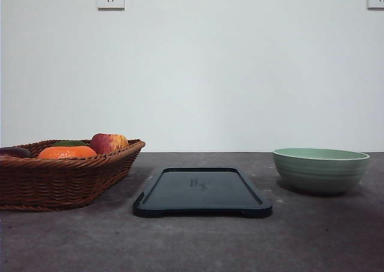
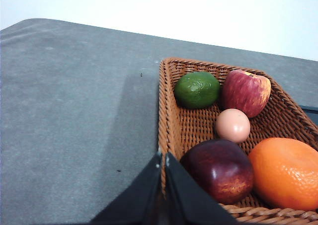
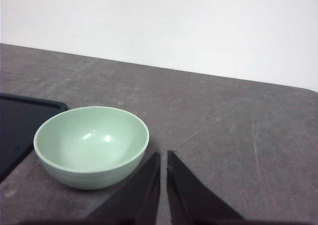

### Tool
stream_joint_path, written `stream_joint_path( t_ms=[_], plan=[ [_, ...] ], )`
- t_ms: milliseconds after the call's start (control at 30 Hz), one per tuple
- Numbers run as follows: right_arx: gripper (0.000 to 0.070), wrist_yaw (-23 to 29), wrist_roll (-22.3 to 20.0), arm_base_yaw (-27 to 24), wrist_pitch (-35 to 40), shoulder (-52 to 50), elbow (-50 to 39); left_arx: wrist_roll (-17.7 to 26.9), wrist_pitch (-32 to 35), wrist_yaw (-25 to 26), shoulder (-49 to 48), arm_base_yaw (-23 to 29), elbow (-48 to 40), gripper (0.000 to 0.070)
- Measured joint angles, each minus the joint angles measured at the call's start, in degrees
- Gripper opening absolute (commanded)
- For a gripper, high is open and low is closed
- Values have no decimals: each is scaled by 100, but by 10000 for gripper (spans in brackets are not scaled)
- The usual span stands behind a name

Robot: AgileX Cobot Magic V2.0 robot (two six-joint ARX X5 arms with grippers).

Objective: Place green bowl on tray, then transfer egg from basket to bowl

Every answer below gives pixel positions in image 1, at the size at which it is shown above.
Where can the dark purple fruit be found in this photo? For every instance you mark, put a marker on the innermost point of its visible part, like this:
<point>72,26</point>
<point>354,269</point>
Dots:
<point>15,152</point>

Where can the dark rectangular tray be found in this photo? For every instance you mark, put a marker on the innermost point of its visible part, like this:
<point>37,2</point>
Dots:
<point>201,192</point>

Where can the brown wicker basket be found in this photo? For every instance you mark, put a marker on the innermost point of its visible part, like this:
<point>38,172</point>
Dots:
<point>52,175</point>

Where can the orange tangerine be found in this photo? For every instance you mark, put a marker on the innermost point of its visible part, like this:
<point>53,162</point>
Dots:
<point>67,152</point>

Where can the red yellow apple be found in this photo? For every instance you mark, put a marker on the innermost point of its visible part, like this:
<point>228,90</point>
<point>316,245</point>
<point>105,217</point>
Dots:
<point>108,143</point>

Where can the green leaf fruit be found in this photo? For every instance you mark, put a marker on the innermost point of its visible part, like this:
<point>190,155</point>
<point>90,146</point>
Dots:
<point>69,143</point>

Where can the green ceramic bowl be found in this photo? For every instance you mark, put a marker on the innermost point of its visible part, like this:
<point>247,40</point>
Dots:
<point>319,171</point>

